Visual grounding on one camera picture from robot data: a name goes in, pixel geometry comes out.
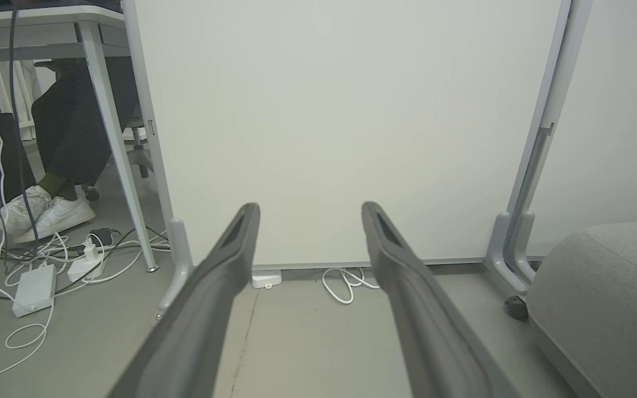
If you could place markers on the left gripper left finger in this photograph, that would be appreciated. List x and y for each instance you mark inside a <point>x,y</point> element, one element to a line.
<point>186,342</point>

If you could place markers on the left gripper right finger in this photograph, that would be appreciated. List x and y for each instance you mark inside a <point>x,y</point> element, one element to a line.
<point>440,354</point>

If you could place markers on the grey partition foot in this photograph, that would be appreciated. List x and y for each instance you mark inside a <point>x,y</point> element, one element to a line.
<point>498,249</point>
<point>525,243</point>
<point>179,260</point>

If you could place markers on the black caster wheel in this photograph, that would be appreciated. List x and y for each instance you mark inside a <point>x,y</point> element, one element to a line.
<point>516,308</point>

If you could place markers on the white power strip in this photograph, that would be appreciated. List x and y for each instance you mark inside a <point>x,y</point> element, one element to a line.
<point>266,279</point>
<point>83,270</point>

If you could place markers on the white plug charger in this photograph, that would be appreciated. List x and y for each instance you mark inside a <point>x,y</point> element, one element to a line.
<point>91,253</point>

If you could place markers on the black power adapter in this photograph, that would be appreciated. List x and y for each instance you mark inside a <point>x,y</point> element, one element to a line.
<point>101,237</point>

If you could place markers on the large white power brick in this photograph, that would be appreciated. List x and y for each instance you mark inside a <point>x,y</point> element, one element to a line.
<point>34,290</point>

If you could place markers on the white sneaker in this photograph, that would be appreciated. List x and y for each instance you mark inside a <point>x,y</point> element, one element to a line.
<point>20,210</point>
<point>64,215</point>

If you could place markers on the grey fabric sofa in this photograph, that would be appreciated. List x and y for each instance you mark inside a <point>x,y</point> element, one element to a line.
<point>611,298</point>

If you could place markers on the grey office chair base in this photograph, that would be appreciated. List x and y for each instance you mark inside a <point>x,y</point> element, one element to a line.
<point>139,157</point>

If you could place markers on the grey slanted table leg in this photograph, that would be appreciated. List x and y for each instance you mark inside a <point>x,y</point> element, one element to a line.
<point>114,149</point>

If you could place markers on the person leg dark trousers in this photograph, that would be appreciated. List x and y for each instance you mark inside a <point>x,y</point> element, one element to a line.
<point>75,127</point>

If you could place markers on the wide white partition panel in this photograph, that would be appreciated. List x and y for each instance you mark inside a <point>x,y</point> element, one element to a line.
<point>340,110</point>

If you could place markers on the narrow white partition panel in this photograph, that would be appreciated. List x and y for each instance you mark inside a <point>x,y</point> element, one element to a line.
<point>628,110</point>

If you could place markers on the grey table top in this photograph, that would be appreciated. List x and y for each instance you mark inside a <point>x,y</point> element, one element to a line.
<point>31,33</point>

